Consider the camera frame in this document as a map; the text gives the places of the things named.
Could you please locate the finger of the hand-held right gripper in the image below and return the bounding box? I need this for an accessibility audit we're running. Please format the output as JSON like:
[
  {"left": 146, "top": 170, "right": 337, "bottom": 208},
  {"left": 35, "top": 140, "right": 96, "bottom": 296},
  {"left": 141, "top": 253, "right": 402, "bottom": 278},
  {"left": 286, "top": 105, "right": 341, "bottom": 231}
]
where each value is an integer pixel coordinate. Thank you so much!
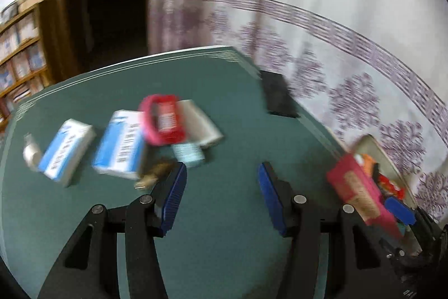
[{"left": 385, "top": 197, "right": 417, "bottom": 226}]

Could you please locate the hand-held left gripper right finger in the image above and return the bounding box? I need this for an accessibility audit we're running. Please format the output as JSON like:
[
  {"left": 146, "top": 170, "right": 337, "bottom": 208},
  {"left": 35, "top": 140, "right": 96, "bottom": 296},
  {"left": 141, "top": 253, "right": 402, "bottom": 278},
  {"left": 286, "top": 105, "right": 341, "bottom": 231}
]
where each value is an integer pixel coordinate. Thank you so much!
[{"left": 258, "top": 162, "right": 403, "bottom": 299}]

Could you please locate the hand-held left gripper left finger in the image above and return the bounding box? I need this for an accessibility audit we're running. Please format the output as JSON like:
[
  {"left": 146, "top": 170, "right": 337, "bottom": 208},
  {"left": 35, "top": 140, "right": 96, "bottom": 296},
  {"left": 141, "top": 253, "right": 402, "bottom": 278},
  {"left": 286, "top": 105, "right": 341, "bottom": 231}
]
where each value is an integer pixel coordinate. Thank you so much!
[{"left": 37, "top": 162, "right": 188, "bottom": 299}]

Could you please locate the small brown bottle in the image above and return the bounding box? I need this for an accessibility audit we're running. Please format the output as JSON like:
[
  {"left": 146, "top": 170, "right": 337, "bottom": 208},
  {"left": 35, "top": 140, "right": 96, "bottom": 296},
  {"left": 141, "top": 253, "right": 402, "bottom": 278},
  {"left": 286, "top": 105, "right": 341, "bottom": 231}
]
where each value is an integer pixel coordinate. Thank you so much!
[{"left": 135, "top": 159, "right": 176, "bottom": 191}]

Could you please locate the pink tin container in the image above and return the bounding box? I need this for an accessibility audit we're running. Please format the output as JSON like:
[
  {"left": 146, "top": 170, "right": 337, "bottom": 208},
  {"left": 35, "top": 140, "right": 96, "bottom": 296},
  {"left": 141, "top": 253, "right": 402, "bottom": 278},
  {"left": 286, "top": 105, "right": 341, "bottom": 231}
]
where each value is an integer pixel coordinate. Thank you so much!
[{"left": 325, "top": 134, "right": 422, "bottom": 256}]

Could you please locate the small teal box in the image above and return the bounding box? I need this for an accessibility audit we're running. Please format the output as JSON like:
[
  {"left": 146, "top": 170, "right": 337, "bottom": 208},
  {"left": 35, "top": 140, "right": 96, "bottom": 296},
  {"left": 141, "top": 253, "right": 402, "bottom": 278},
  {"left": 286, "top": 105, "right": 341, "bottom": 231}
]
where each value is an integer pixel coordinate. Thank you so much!
[{"left": 172, "top": 141, "right": 207, "bottom": 168}]

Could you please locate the large blue white medicine box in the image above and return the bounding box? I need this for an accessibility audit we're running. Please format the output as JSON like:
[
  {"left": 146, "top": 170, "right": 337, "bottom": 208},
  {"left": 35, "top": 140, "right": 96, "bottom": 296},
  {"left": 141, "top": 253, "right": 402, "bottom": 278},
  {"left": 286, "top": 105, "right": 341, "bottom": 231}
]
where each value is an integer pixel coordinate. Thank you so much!
[{"left": 92, "top": 110, "right": 149, "bottom": 180}]

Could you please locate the white rectangular case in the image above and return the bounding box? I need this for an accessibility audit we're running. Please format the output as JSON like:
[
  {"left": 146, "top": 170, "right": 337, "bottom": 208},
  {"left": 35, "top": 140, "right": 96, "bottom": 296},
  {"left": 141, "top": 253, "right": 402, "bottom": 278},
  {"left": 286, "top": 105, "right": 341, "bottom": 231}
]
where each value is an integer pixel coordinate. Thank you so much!
[{"left": 177, "top": 99, "right": 225, "bottom": 149}]

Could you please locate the red packet with pink band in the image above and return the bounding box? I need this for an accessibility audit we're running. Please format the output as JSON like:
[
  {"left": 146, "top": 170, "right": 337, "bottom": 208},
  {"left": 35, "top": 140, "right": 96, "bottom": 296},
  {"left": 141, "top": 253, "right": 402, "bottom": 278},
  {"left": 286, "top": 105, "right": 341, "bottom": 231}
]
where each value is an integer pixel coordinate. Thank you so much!
[{"left": 138, "top": 94, "right": 188, "bottom": 146}]

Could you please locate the black wallet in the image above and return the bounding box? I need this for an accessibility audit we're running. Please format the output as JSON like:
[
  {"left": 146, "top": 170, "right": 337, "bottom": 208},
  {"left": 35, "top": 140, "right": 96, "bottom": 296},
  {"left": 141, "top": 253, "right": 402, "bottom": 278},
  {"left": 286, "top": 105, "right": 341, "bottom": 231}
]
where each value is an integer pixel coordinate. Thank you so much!
[{"left": 259, "top": 71, "right": 301, "bottom": 118}]

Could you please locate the small blue white medicine box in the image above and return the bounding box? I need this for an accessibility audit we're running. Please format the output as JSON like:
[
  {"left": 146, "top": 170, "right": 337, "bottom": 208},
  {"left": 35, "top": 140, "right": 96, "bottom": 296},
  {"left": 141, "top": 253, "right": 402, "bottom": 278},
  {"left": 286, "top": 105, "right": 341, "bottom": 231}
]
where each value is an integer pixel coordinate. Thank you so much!
[{"left": 38, "top": 119, "right": 97, "bottom": 187}]

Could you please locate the white roll in plastic bag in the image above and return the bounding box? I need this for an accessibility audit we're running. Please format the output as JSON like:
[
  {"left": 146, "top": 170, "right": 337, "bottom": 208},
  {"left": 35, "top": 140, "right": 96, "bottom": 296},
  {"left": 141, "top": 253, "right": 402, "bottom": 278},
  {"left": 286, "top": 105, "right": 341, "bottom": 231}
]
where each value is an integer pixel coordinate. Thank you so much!
[{"left": 23, "top": 133, "right": 44, "bottom": 169}]

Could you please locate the wooden bookshelf with books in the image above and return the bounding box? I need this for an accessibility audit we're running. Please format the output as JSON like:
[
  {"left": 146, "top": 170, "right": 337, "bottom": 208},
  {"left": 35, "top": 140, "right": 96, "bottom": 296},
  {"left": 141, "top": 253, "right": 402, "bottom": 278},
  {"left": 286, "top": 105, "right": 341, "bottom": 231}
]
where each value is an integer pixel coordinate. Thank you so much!
[{"left": 0, "top": 0, "right": 57, "bottom": 131}]

